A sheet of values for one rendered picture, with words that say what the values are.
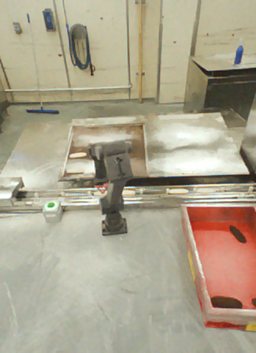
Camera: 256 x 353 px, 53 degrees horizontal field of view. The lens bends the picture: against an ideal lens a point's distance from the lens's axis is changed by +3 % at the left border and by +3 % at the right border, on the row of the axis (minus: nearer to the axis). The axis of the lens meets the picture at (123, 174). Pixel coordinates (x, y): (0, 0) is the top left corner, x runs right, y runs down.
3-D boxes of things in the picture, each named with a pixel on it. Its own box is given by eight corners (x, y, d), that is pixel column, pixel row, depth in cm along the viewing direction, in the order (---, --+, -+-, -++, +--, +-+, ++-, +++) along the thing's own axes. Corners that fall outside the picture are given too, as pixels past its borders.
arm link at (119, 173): (107, 180, 73) (139, 173, 75) (96, 141, 78) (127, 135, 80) (102, 217, 114) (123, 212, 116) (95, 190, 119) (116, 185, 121)
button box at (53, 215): (46, 228, 125) (40, 211, 119) (50, 216, 132) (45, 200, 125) (62, 227, 125) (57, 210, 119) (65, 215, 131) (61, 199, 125)
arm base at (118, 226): (102, 235, 115) (128, 233, 115) (100, 224, 110) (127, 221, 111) (102, 222, 122) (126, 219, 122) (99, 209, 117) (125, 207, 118)
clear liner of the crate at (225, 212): (202, 331, 82) (205, 315, 76) (177, 217, 121) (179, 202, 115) (319, 338, 80) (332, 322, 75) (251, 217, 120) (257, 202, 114)
